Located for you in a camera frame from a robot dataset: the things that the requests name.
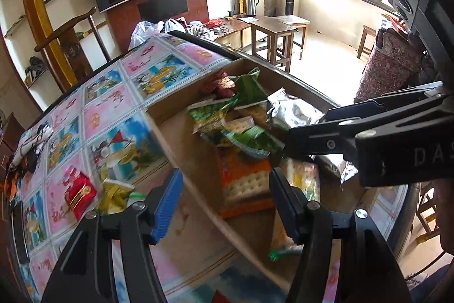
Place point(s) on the orange cracker packet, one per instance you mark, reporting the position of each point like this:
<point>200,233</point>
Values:
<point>244,186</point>

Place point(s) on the person's right forearm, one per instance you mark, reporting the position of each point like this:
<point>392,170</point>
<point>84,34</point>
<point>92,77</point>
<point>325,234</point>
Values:
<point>446,217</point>

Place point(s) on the wooden stool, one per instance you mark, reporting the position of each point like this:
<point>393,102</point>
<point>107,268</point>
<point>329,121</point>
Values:
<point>273,28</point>
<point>425,217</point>
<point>369,31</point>
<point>296,20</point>

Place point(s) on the grey cloth bundle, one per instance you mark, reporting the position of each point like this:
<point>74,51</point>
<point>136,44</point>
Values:
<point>35,67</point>

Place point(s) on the patterned scarf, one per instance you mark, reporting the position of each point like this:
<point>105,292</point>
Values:
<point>33,143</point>

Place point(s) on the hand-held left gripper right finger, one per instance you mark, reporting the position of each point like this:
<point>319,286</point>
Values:
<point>287,207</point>

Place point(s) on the silver foil snack packet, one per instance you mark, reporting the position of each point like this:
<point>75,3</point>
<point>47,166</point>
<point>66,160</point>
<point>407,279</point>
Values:
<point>294,113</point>
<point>347,171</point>

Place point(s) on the white plastic bag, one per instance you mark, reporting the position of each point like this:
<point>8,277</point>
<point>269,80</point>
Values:
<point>142,33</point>
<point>173,25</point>

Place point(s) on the patterned red fabric cover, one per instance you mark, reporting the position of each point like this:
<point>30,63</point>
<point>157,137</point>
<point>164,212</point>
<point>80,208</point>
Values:
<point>390,65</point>

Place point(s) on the steel kettle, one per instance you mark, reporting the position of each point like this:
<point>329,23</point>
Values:
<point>250,4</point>

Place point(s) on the printed tablecloth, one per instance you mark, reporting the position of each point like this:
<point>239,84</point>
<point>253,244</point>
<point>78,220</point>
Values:
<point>106,104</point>

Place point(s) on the black smartphone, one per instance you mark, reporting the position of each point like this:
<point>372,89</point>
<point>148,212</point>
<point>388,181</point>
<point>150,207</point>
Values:
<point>19,235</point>

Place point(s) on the dark red snack packet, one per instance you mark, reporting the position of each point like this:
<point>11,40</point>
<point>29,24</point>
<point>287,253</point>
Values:
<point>223,84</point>

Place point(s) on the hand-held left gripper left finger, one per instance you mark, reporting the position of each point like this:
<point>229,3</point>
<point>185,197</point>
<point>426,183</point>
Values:
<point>166,207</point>

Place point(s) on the wooden chair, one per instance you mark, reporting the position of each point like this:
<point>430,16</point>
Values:
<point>71,51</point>

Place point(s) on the person's dark blue clothing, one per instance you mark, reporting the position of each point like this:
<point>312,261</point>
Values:
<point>436,285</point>

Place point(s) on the red gold snack packet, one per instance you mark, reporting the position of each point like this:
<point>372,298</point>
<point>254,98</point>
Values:
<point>79,194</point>

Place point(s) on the black glass cabinet panel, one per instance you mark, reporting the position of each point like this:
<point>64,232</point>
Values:
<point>163,4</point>

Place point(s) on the cardboard box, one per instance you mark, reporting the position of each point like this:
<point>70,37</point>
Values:
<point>184,136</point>

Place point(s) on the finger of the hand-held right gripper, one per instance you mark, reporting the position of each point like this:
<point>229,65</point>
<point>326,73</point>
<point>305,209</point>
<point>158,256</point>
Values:
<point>372,111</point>
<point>319,141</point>

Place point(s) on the wooden side table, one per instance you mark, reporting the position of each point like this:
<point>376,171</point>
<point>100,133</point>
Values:
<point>227,28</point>

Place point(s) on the clear snack packet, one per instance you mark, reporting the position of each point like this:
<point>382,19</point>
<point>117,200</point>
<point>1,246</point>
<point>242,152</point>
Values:
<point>257,113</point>

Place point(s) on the green yellow snack packet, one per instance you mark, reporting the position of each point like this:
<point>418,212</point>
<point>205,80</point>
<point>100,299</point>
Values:
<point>113,194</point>
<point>209,115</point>

